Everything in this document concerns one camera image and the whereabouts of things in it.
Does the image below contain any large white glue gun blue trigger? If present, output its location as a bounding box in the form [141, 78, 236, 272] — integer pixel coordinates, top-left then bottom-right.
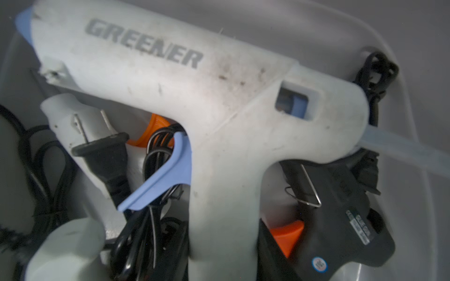
[16, 1, 450, 281]

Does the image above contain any black glue gun orange trigger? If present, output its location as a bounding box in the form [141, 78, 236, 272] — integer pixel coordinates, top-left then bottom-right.
[258, 160, 396, 281]

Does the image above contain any white glue gun orange trigger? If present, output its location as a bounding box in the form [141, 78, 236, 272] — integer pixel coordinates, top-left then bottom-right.
[39, 92, 176, 211]

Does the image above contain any grey plastic storage box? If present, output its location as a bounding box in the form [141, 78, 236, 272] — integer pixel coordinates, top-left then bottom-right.
[1, 1, 450, 281]

